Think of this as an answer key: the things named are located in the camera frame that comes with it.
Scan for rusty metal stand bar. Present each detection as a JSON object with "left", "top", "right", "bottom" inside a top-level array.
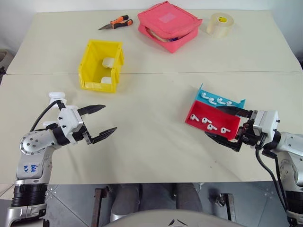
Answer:
[
  {"left": 219, "top": 193, "right": 237, "bottom": 223},
  {"left": 91, "top": 187, "right": 107, "bottom": 227}
]

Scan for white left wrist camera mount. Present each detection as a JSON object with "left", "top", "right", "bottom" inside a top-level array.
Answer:
[{"left": 57, "top": 105, "right": 84, "bottom": 144}]

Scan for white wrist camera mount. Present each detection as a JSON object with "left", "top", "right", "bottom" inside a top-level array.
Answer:
[
  {"left": 57, "top": 105, "right": 84, "bottom": 144},
  {"left": 252, "top": 109, "right": 280, "bottom": 139}
]

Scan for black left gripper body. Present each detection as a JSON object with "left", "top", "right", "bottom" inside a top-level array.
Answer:
[{"left": 71, "top": 122, "right": 93, "bottom": 145}]

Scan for yellow plastic bin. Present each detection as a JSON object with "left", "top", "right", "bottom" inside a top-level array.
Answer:
[{"left": 78, "top": 39, "right": 125, "bottom": 94}]

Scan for orange black handled pliers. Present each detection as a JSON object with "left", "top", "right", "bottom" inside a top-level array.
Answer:
[{"left": 98, "top": 14, "right": 134, "bottom": 31}]

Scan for pink fabric zip pouch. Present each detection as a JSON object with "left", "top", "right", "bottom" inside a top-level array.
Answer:
[{"left": 137, "top": 0, "right": 204, "bottom": 54}]

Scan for dark rounded robot leg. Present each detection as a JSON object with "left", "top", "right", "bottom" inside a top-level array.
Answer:
[{"left": 174, "top": 183, "right": 203, "bottom": 211}]

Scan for blue plastic tray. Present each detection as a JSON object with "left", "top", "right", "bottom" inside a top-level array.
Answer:
[{"left": 196, "top": 83, "right": 247, "bottom": 110}]

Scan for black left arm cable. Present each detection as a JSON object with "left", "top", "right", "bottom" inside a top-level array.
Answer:
[{"left": 29, "top": 100, "right": 62, "bottom": 133}]

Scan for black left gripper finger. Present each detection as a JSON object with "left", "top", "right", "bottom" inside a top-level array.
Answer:
[
  {"left": 78, "top": 105, "right": 107, "bottom": 117},
  {"left": 90, "top": 127, "right": 118, "bottom": 145}
]

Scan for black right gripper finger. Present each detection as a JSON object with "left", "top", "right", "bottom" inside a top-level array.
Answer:
[
  {"left": 215, "top": 105, "right": 252, "bottom": 118},
  {"left": 204, "top": 131, "right": 240, "bottom": 152}
]

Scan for grey robot torso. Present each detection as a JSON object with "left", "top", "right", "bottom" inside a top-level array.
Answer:
[{"left": 109, "top": 209, "right": 247, "bottom": 227}]

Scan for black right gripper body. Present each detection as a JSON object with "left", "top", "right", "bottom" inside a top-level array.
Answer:
[{"left": 236, "top": 110, "right": 264, "bottom": 152}]

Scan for red plastic tray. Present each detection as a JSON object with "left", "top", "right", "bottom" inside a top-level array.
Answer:
[{"left": 185, "top": 100, "right": 242, "bottom": 140}]

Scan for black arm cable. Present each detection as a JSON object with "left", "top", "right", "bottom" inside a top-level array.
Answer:
[
  {"left": 29, "top": 100, "right": 62, "bottom": 133},
  {"left": 255, "top": 145, "right": 291, "bottom": 216}
]

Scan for translucent tape roll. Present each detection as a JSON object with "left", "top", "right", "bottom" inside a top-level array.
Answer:
[{"left": 206, "top": 12, "right": 236, "bottom": 38}]

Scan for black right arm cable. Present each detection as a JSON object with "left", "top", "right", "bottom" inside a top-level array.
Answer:
[{"left": 255, "top": 145, "right": 291, "bottom": 216}]

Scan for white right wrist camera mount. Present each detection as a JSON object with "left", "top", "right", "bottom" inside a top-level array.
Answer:
[{"left": 252, "top": 109, "right": 280, "bottom": 139}]

